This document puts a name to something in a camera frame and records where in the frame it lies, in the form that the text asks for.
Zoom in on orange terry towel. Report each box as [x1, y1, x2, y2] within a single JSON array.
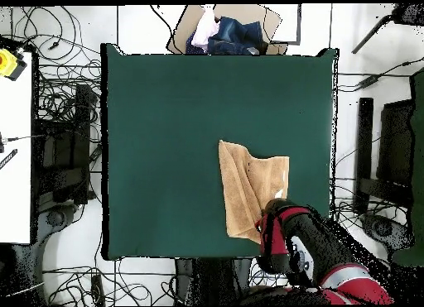
[[217, 139, 291, 245]]

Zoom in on dark green table cloth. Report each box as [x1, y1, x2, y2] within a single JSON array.
[[100, 43, 340, 261]]

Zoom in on blue denim jeans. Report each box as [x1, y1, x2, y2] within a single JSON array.
[[185, 16, 270, 55]]

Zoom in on pink garment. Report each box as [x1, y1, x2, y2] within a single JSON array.
[[190, 7, 220, 51]]

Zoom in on brown cardboard box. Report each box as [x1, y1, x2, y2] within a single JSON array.
[[166, 4, 289, 55]]

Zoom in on black grey stand foot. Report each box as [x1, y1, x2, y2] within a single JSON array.
[[359, 212, 415, 255], [32, 204, 80, 288]]

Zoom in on white desk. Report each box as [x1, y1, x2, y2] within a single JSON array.
[[0, 51, 34, 245]]

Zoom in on green covered side table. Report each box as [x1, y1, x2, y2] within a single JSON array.
[[390, 68, 424, 268]]

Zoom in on yellow emergency stop button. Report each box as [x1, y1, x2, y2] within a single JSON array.
[[0, 48, 28, 82]]

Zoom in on black tripod leg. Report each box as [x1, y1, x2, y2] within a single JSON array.
[[351, 2, 424, 55]]

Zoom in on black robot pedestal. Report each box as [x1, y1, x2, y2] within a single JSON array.
[[174, 257, 253, 306]]

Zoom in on blue and black cables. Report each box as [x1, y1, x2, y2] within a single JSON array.
[[248, 257, 289, 288]]

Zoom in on black floor cable bundle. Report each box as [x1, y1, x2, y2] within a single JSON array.
[[332, 185, 410, 232]]

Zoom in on black cables with adapter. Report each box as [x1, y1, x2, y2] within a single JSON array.
[[42, 265, 176, 306]]

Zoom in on black cable tangle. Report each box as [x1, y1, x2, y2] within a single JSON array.
[[11, 5, 102, 122]]

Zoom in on black cable with adapter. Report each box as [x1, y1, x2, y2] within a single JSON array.
[[335, 56, 424, 93]]

